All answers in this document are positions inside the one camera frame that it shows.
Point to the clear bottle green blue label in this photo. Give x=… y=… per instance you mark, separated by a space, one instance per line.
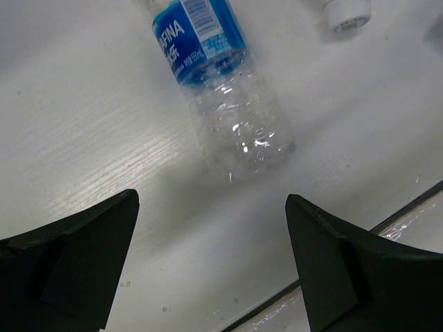
x=346 y=15

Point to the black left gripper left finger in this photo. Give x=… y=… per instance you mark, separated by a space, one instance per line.
x=63 y=276

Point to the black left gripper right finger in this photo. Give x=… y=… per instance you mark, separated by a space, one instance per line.
x=353 y=269

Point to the upright clear bottle blue label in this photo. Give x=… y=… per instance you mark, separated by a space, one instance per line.
x=241 y=127

